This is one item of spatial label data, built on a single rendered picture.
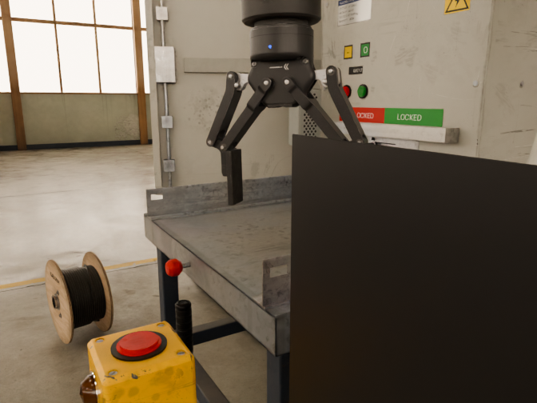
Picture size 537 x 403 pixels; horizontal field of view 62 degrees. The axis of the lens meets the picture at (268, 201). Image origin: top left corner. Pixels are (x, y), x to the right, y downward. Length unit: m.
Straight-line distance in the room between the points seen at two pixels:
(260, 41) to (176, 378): 0.36
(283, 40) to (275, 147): 0.92
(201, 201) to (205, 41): 0.50
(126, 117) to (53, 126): 1.71
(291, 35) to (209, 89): 0.89
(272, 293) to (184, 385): 0.23
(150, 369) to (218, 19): 1.14
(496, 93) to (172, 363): 0.75
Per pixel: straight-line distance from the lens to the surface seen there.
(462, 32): 0.96
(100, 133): 11.97
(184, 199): 1.12
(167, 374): 0.42
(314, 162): 0.27
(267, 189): 1.22
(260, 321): 0.63
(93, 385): 0.44
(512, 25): 0.98
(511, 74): 0.98
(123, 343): 0.44
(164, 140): 1.40
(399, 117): 1.04
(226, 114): 0.57
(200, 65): 1.38
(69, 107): 11.85
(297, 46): 0.52
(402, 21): 1.06
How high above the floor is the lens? 1.12
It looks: 13 degrees down
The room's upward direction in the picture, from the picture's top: straight up
